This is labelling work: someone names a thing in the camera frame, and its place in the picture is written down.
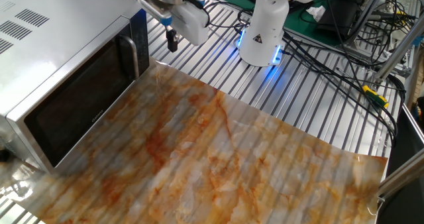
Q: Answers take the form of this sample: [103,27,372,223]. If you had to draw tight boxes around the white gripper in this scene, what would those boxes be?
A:
[166,0,211,53]

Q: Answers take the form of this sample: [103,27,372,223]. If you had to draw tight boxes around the microwave door with handle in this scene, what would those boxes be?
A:
[6,17,140,174]

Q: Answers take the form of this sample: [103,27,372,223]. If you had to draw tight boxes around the silver microwave body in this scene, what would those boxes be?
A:
[0,0,152,175]

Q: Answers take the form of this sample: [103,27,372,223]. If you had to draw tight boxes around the orange marble pattern mat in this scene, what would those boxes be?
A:
[0,60,388,224]

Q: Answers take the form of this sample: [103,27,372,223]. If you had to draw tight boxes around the green mat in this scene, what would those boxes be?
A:
[210,0,348,48]

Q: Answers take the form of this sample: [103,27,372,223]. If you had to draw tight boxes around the crumpled white paper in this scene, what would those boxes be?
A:
[306,5,327,22]

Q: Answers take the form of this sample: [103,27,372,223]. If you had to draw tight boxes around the black pouch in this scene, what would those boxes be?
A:
[314,0,369,41]

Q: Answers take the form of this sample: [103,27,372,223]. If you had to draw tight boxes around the yellow green screwdriver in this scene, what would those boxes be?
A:
[360,84,390,109]

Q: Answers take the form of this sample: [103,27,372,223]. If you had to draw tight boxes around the silver bracket with blue caps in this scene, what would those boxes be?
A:
[138,0,206,27]

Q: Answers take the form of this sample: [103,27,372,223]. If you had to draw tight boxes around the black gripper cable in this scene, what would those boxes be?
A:
[185,0,213,28]

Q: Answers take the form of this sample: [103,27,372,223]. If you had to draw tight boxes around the black cable bundle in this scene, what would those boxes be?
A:
[203,0,418,147]

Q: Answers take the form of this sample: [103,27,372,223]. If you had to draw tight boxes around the slanted aluminium frame post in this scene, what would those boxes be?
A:
[374,25,424,82]

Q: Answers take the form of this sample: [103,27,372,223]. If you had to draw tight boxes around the low aluminium frame bar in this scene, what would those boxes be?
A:
[377,164,424,198]

